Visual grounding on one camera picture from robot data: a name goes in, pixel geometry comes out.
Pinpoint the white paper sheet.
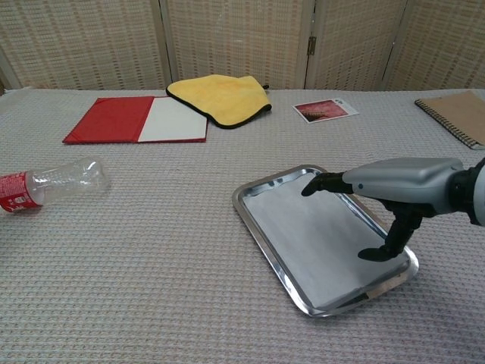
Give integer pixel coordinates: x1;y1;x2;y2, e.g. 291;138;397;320
242;181;412;310

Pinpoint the white sheet inside folder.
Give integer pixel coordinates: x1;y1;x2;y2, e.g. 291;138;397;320
137;96;209;143

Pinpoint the beige woven folding screen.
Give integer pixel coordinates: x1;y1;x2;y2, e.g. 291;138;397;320
0;0;485;92

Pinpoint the brown spiral notebook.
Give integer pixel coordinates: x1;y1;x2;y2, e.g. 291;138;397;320
414;89;485;151

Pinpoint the black and silver right hand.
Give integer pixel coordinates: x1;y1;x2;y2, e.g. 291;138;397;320
301;157;465;262

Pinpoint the yellow cloth with black trim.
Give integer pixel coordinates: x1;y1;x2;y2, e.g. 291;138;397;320
165;74;273;130

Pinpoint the red folder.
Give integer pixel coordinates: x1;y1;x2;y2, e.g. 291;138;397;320
62;96;210;145

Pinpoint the silver metal tray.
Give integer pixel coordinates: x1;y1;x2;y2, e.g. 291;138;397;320
231;164;420;319

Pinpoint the clear bottle with red label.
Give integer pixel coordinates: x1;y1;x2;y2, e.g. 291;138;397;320
0;156;111;215

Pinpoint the white woven tablecloth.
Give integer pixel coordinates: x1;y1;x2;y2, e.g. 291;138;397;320
0;87;485;364

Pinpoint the photo card with red picture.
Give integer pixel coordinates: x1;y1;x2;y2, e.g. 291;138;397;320
292;97;359;124

